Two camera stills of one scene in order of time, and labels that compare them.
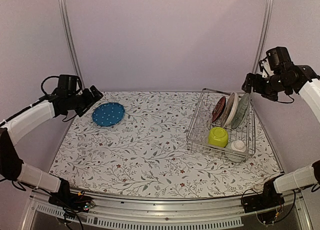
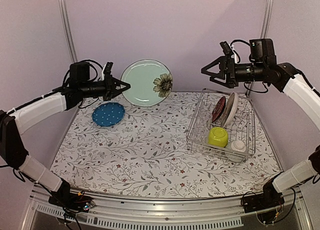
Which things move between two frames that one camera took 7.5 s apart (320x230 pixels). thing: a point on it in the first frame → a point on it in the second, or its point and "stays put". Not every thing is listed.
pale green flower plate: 240,110 → 151,82
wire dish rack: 222,125 stays put
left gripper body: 79,104 → 105,90
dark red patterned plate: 219,109 stays put
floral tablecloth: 147,155 stays put
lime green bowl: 218,136 stays put
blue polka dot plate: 108,114 stays put
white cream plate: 230,109 stays put
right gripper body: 269,89 → 244,75
